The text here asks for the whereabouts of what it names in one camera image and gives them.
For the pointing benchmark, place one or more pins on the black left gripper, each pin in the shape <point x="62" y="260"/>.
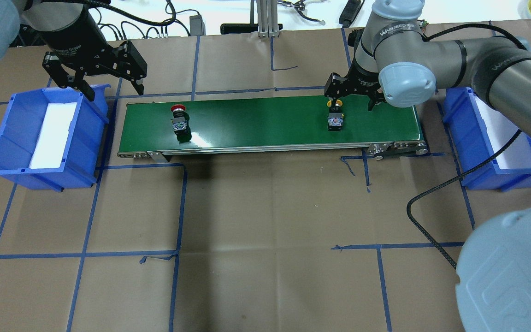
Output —
<point x="68" y="36"/>

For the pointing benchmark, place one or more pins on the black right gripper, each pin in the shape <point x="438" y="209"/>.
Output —
<point x="360" y="83"/>

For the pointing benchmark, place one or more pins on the yellow mushroom push button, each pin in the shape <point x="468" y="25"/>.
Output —
<point x="335" y="117"/>

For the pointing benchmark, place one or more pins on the red mushroom push button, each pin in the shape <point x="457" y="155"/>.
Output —
<point x="180" y="123"/>

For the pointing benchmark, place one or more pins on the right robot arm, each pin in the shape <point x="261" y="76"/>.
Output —
<point x="395" y="63"/>

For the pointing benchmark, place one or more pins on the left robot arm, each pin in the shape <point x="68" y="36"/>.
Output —
<point x="51" y="19"/>

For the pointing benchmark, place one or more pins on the blue left storage bin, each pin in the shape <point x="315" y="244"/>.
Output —
<point x="50" y="138"/>

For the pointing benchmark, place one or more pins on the blue storage bin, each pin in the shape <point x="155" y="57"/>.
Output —
<point x="50" y="138"/>
<point x="478" y="132"/>

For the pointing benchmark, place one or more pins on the green conveyor belt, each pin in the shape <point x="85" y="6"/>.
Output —
<point x="270" y="124"/>

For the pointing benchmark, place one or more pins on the black power adapter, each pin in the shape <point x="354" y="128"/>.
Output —
<point x="197" y="25"/>

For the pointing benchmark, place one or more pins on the blue right storage bin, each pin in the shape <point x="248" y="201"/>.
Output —
<point x="478" y="132"/>

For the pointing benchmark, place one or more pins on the aluminium frame post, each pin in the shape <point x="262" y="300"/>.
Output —
<point x="267" y="19"/>

